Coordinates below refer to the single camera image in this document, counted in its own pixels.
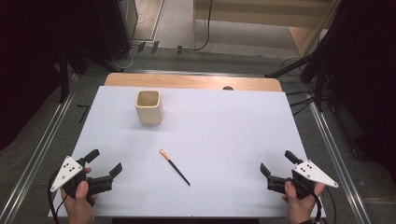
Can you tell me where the black floor cable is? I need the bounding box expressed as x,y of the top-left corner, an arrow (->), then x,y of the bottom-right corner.
183,0 -> 214,52

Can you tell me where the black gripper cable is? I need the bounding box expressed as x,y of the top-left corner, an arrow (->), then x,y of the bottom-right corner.
46,169 -> 68,224
311,186 -> 338,224

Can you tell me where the person's right hand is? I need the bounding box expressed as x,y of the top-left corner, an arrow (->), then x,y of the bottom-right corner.
281,180 -> 326,224

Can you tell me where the black curtain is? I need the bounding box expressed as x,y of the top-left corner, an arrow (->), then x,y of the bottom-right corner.
317,0 -> 396,185
0,0 -> 104,150

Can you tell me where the dark cabinet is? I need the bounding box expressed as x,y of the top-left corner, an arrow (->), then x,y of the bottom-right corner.
94,0 -> 139,62

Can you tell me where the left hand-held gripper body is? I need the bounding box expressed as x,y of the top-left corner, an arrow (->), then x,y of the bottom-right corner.
49,155 -> 114,207

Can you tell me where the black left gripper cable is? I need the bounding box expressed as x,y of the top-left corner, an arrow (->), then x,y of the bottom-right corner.
46,169 -> 68,224

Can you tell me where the cream square cup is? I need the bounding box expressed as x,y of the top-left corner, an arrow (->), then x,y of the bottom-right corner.
134,90 -> 164,127

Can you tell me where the wooden table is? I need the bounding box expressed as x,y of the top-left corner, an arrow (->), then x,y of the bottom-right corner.
104,72 -> 283,92

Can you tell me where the white floor cable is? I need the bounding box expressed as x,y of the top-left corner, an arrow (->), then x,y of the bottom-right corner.
120,43 -> 139,71

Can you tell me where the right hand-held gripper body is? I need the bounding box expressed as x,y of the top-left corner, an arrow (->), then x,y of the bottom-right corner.
266,159 -> 340,201

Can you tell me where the person's left hand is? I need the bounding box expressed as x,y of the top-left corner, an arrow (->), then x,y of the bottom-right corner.
60,167 -> 99,224

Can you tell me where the light wooden furniture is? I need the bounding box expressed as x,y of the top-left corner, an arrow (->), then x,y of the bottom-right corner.
192,0 -> 344,59

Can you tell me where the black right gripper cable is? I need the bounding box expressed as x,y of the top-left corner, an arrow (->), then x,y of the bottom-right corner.
311,186 -> 338,224

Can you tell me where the metal floor rail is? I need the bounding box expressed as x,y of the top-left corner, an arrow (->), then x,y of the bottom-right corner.
306,90 -> 373,224
0,74 -> 78,224

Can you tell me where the gold black makeup brush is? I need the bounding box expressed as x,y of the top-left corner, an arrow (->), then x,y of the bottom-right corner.
159,148 -> 191,187

